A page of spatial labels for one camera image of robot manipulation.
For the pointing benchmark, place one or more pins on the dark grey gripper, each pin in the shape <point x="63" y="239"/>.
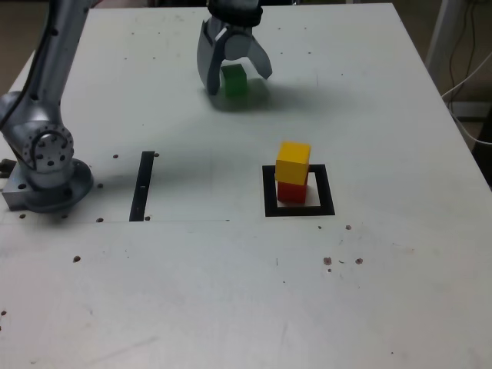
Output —
<point x="238" y="30"/>

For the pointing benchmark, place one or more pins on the green cube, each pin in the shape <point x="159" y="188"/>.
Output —
<point x="235" y="82"/>

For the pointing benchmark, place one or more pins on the yellow cube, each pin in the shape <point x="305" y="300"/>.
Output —
<point x="292" y="165"/>

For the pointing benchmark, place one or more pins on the red cube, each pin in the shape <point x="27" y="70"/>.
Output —
<point x="292" y="192"/>

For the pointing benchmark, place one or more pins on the black tape square outline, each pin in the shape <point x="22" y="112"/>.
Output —
<point x="326" y="192"/>

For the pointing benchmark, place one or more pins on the black tape strip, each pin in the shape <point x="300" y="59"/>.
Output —
<point x="140" y="192"/>

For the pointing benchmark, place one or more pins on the white metal post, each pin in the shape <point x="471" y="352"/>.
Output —
<point x="442" y="30"/>

